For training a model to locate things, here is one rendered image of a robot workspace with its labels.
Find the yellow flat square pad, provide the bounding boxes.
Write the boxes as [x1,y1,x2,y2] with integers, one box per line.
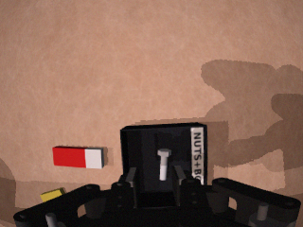
[40,187,65,202]

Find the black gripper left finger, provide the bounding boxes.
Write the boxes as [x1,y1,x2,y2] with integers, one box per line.
[13,167,140,227]

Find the black three-compartment bin rack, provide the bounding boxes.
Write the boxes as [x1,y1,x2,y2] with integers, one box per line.
[120,122,207,209]

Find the red and white eraser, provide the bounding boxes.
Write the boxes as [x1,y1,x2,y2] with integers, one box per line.
[52,146,104,168]

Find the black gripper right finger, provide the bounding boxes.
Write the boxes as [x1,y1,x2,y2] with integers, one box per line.
[171,166,301,227]

